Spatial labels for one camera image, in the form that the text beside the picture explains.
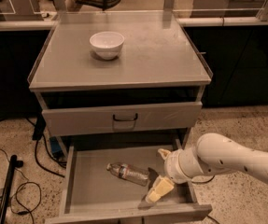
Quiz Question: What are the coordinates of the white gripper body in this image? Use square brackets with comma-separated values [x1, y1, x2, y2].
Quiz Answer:
[164, 148, 202, 184]

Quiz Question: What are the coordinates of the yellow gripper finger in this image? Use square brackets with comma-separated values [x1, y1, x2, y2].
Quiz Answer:
[145, 175, 175, 203]
[158, 148, 171, 161]

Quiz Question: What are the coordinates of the clear plastic water bottle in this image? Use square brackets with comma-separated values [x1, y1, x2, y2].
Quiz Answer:
[106, 162, 149, 187]

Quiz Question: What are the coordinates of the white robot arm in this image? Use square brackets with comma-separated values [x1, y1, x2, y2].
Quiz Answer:
[146, 133, 268, 203]

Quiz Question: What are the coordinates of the grey top drawer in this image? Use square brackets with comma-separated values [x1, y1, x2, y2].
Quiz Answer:
[42, 102, 202, 136]

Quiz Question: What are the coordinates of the grey open middle drawer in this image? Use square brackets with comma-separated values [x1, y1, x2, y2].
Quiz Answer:
[46, 144, 212, 224]

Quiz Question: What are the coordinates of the grey drawer cabinet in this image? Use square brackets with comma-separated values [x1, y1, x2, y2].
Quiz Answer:
[27, 10, 215, 151]

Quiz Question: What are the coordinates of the white ceramic bowl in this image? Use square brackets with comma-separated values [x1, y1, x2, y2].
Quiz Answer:
[90, 31, 125, 60]

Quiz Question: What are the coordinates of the black metal stand bar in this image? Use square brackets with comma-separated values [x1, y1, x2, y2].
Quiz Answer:
[0, 155, 23, 224]

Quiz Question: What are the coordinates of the black floor cable right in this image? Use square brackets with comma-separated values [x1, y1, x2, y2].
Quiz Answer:
[190, 175, 216, 186]

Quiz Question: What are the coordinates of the black floor cable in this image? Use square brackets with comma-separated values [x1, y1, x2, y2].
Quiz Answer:
[190, 175, 216, 186]
[0, 145, 43, 224]

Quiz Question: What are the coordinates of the black drawer handle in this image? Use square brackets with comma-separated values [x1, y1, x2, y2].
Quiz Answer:
[112, 113, 138, 122]

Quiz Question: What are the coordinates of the thick black cable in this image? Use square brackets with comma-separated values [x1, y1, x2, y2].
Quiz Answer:
[25, 117, 68, 179]

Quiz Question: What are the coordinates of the black floor cable left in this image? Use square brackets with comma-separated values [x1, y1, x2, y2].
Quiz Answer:
[0, 145, 43, 224]

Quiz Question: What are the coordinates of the white ledge rail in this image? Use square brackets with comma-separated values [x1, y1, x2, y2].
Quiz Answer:
[0, 17, 268, 31]

